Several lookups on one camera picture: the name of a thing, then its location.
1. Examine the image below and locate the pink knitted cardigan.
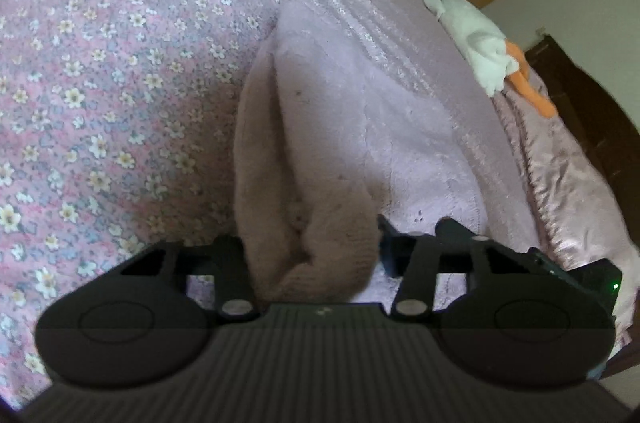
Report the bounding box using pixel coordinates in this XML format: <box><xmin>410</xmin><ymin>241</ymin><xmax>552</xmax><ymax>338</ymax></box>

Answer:
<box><xmin>233</xmin><ymin>0</ymin><xmax>487</xmax><ymax>305</ymax></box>

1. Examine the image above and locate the pink quilted blanket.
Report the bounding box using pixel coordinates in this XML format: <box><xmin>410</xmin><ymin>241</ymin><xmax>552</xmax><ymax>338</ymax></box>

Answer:
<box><xmin>492</xmin><ymin>83</ymin><xmax>639</xmax><ymax>354</ymax></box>

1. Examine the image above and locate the orange plush toy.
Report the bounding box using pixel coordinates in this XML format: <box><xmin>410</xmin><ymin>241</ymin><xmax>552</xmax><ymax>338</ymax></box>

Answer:
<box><xmin>506</xmin><ymin>41</ymin><xmax>558</xmax><ymax>119</ymax></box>

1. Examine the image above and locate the white plush toy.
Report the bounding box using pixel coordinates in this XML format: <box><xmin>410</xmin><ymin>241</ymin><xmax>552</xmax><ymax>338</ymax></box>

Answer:
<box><xmin>422</xmin><ymin>0</ymin><xmax>520</xmax><ymax>97</ymax></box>

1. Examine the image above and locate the pink floral bedspread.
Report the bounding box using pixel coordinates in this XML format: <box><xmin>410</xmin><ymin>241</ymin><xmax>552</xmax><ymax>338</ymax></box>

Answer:
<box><xmin>1</xmin><ymin>0</ymin><xmax>539</xmax><ymax>409</ymax></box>

